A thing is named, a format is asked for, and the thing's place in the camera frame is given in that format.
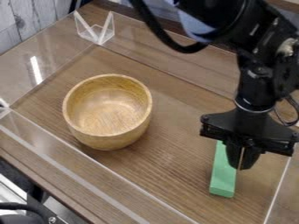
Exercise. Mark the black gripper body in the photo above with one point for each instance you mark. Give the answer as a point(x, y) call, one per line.
point(253, 131)

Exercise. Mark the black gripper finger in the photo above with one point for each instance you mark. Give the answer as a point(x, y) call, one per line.
point(233, 154)
point(249, 156)

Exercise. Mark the green rectangular block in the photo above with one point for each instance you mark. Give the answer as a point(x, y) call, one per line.
point(223, 174)

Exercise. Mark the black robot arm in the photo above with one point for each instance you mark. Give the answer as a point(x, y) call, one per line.
point(264, 38)

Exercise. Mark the wooden bowl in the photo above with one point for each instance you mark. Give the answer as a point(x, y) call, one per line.
point(107, 110)

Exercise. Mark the black metal table leg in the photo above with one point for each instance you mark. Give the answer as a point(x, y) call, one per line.
point(36, 198)

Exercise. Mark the clear acrylic enclosure wall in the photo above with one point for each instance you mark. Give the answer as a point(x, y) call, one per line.
point(153, 182)

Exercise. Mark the clear acrylic corner bracket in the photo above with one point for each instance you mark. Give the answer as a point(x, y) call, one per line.
point(95, 33)

